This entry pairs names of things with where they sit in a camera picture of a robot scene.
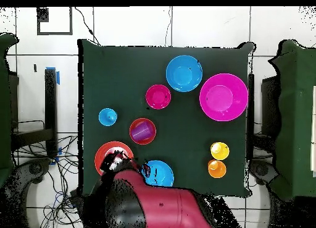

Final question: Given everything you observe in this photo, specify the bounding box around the small orange-red bowl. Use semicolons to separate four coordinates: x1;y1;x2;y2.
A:
129;117;157;146

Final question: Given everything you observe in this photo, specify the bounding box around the purple cup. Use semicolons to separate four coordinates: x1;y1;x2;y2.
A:
131;122;152;142

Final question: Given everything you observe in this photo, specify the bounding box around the medium blue bowl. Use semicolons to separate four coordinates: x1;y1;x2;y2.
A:
140;159;175;188

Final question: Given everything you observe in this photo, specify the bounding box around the large orange-red bowl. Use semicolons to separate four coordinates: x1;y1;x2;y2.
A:
94;140;135;177

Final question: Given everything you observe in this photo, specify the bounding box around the small magenta bowl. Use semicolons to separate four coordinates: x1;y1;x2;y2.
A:
145;84;172;110

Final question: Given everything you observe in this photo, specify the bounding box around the blue cup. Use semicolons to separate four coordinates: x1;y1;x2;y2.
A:
98;108;119;127

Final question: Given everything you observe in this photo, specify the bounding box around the large blue bowl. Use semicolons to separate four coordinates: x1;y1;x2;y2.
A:
165;54;204;93

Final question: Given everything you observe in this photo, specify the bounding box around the dark green table cloth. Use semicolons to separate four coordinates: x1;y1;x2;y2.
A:
77;38;256;198

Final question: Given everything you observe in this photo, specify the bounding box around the yellow cup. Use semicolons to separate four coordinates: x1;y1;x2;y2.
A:
210;141;230;161

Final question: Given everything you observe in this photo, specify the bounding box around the large pink bowl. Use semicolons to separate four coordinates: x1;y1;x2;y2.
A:
199;73;249;122

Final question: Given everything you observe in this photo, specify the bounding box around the orange cup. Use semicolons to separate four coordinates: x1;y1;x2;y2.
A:
207;159;227;179

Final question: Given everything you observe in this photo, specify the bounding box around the neighbouring green cloth table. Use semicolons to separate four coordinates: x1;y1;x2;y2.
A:
0;32;19;187
268;38;316;201

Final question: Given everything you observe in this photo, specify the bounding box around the tangle of floor cables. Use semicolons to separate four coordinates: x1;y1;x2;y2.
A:
14;133;85;228

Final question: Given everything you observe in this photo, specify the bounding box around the black post with blue tape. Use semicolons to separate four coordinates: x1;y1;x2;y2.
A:
44;67;60;159

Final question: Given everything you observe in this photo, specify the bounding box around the black pedestal leg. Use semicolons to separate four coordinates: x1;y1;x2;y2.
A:
249;161;280;187
14;158;52;189

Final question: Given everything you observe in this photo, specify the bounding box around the thin black floor cable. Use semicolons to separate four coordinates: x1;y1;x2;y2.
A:
73;6;101;46

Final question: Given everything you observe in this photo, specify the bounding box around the dark square floor frame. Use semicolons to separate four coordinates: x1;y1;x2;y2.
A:
36;6;73;36

